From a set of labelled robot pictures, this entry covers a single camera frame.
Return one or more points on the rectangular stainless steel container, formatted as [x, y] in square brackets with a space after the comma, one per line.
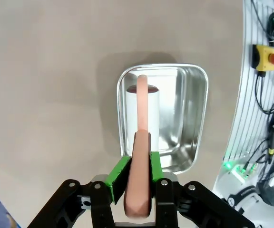
[189, 107]

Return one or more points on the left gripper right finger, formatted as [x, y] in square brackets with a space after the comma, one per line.
[157, 166]

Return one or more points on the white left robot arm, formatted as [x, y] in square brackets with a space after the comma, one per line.
[248, 199]

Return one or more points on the yellow emergency stop box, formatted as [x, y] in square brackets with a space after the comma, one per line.
[264, 58]

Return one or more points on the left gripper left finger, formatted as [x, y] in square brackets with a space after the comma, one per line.
[118, 175]

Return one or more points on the blue floor mat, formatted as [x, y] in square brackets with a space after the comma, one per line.
[7, 213]

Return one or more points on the white box with green lights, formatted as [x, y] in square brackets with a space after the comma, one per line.
[238, 172]

